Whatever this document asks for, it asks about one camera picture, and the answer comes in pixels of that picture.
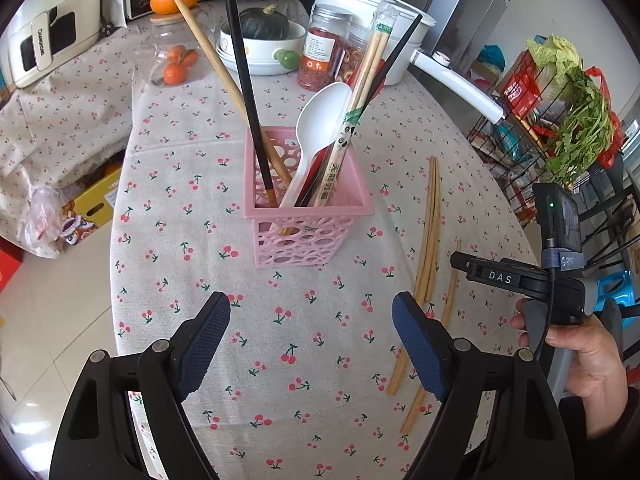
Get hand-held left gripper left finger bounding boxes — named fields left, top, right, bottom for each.
left=50, top=291, right=232, bottom=480

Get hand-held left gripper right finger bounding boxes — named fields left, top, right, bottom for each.
left=391, top=291, right=568, bottom=480

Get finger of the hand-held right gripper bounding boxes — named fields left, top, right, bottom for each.
left=450, top=251, right=483, bottom=282

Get pink perforated utensil basket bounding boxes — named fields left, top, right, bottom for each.
left=243, top=126, right=375, bottom=268

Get wooden chopsticks pair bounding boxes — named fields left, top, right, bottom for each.
left=312, top=2, right=398, bottom=207

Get white plastic spoon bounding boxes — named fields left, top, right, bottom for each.
left=279, top=82, right=352, bottom=208

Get person's right forearm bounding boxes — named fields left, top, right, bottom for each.
left=562, top=385, right=640, bottom=480

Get person's right hand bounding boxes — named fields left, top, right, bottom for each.
left=510, top=300, right=631, bottom=440

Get blue plastic stool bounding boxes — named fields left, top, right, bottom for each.
left=597, top=270, right=637, bottom=312

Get cherry print tablecloth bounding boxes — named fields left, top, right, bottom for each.
left=107, top=0, right=551, bottom=480

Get leafy green herbs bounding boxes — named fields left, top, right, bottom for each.
left=545, top=67, right=619, bottom=187

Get red plastic bag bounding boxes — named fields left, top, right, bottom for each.
left=582, top=65, right=627, bottom=169

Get colourful snack pack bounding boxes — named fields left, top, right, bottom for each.
left=60, top=215, right=94, bottom=244

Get red snack packet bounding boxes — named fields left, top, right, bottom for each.
left=500, top=52, right=547, bottom=119

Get yellow cardboard box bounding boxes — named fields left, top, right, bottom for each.
left=62, top=165, right=124, bottom=232

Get white electric pot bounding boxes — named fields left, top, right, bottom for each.
left=316, top=0, right=506, bottom=125

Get clear plastic bag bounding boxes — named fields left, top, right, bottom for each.
left=22, top=185, right=77, bottom=252

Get red box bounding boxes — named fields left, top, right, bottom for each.
left=0, top=247, right=24, bottom=292

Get napa cabbage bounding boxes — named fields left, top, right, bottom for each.
left=525, top=35, right=586, bottom=74

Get red spice jar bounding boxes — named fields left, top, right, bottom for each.
left=297, top=4, right=353, bottom=92

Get grey refrigerator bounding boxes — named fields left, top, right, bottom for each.
left=370, top=0, right=516, bottom=107

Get small flower print cloth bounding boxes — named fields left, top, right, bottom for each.
left=0, top=25, right=146, bottom=257

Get glass jar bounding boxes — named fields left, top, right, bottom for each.
left=135, top=12, right=222, bottom=89

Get dark green squash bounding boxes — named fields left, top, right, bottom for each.
left=239, top=4, right=291, bottom=41

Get wooden jar lid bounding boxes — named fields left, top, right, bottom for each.
left=150, top=10, right=202, bottom=26

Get cream air fryer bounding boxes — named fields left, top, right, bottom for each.
left=0, top=0, right=107, bottom=89

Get black wire rack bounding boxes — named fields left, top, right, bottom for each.
left=467, top=50, right=640, bottom=272

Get dried fruit ring jar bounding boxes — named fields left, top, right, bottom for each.
left=337, top=25, right=387, bottom=97

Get white bowl with green handle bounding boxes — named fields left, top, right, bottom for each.
left=217, top=20, right=307, bottom=77

